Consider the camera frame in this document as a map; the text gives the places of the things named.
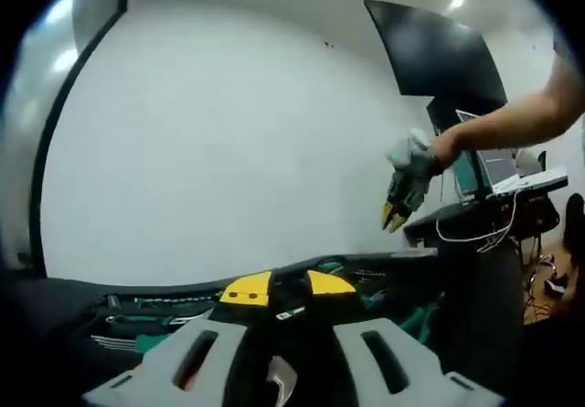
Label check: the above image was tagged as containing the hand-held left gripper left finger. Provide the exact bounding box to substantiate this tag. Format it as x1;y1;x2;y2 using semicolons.
80;268;275;407

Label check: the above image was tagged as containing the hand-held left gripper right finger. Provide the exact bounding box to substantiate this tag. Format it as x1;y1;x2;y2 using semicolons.
304;269;505;407

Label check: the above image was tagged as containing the black green handled tool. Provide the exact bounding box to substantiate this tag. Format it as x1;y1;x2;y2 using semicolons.
103;314;196;327

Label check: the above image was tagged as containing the row of silver sockets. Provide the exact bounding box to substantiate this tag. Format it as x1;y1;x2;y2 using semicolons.
134;293;218;306

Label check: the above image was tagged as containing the hex key set green holder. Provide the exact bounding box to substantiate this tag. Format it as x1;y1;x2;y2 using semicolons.
90;332;173;352

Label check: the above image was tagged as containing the black toolbox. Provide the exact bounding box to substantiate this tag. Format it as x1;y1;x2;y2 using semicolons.
89;252;442;351

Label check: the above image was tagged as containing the black silver hand tool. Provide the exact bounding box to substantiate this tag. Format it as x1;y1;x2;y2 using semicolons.
266;283;316;407

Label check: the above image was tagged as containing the person's right hand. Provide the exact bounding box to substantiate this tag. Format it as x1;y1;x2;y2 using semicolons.
429;124;473;176

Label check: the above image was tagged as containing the teal monitor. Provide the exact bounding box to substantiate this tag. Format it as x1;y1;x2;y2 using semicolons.
451;149;482;205

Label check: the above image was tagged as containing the open laptop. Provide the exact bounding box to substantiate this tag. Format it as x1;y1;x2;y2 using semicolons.
454;108;523;187

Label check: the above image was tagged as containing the white desk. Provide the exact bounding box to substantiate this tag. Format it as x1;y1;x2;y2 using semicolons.
488;165;571;198

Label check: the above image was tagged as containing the silver chair base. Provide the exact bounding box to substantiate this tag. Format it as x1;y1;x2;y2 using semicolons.
527;252;558;285

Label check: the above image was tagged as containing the white cable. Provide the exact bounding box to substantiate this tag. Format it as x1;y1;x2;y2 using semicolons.
435;168;521;253

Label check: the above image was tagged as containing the black wall screen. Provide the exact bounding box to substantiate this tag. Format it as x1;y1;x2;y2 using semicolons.
363;0;509;141

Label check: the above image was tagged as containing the glass partition black frame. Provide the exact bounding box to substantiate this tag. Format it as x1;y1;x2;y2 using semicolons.
0;0;133;281

